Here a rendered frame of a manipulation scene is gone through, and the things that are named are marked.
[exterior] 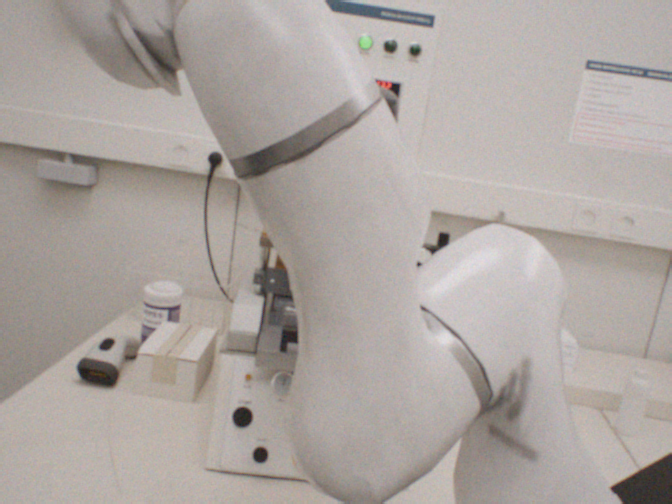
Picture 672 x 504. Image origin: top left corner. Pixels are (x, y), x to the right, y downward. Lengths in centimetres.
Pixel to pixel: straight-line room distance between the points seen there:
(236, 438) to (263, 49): 84
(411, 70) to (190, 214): 83
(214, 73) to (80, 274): 173
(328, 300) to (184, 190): 152
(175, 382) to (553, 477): 93
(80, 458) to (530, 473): 81
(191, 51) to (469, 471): 37
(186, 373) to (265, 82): 99
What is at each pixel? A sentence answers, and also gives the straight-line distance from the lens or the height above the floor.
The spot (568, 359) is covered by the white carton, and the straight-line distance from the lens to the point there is 174.
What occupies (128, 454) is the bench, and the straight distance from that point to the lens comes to 118.
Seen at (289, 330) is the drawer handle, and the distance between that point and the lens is 102.
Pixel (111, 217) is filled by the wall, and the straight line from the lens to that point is 200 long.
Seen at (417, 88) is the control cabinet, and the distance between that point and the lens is 138.
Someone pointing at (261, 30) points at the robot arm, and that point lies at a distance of 38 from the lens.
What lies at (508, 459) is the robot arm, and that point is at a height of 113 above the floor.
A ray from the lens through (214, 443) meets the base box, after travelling 113.
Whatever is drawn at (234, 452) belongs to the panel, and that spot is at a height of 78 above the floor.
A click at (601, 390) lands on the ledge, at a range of 169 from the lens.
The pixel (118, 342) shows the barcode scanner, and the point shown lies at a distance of 140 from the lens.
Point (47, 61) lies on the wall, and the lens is 205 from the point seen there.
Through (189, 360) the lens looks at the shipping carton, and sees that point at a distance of 130.
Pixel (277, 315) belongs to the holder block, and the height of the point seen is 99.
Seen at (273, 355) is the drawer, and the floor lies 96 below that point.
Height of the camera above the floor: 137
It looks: 13 degrees down
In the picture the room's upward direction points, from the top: 9 degrees clockwise
